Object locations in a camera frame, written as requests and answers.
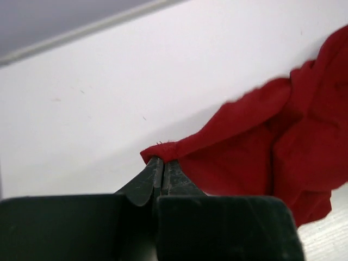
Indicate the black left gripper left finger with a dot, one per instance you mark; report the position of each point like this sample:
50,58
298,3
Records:
116,226

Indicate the dark red t shirt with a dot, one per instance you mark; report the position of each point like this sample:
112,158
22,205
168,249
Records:
286,139

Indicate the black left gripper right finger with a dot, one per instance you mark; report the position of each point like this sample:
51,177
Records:
195,226

